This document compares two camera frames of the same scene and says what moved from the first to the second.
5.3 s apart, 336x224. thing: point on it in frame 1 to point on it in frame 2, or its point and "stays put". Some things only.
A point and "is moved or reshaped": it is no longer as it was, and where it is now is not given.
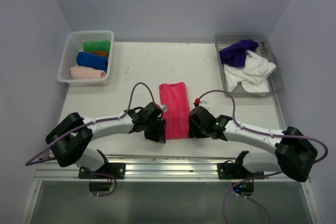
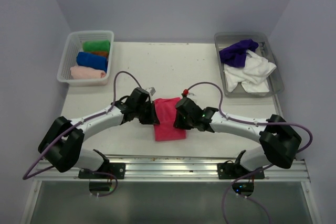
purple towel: x=235 y=55 stays put
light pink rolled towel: x=82 y=72 stays put
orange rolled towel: x=104 y=54 stays put
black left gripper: x=159 y=135 to x=152 y=118
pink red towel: x=175 y=96 is moved or reshaped
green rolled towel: x=96 y=46 stays put
